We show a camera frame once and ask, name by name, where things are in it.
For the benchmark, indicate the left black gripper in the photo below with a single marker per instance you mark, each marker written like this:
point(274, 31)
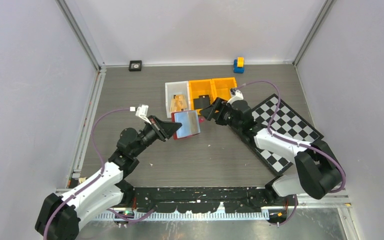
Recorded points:
point(164, 130)

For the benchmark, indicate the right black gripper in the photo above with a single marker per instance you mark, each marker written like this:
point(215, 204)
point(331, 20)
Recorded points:
point(219, 105)

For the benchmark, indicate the dark grey credit card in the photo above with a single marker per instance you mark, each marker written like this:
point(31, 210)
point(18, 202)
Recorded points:
point(201, 102)

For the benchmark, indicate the red card holder wallet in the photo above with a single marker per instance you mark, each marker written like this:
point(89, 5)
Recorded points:
point(181, 117)

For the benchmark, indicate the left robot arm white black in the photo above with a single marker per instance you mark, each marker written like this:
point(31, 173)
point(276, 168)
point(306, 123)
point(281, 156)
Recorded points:
point(62, 217)

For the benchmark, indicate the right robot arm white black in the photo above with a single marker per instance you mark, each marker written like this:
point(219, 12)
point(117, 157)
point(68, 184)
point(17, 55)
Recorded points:
point(317, 169)

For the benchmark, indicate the orange bin with cards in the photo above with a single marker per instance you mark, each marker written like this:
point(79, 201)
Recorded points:
point(202, 94)

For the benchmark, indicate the empty orange bin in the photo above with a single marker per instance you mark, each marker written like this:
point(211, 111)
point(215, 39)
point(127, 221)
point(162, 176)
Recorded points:
point(222, 87)

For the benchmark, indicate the white plastic bin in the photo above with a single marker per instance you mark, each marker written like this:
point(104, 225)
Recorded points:
point(171, 88)

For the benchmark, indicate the blue yellow toy block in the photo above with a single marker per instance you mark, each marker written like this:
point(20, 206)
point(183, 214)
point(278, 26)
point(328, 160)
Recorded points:
point(239, 65)

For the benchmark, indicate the small black square box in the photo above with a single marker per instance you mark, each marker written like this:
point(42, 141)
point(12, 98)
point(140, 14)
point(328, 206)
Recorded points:
point(135, 66)

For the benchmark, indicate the black white checkerboard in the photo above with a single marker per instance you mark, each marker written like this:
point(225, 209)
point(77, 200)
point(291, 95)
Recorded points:
point(287, 122)

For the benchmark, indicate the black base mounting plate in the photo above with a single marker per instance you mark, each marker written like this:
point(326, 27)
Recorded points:
point(200, 200)

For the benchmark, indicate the small beige spool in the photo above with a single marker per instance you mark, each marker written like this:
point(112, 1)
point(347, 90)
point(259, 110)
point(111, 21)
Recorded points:
point(81, 180)

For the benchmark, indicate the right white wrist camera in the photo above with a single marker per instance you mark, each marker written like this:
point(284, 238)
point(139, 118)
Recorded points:
point(236, 95)

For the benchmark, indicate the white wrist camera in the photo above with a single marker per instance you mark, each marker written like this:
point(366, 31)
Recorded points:
point(236, 95)
point(141, 112)

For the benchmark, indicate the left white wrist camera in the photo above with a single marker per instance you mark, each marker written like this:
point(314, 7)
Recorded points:
point(141, 112)

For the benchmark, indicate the aluminium rail frame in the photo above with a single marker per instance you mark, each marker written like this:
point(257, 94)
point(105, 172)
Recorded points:
point(269, 213)

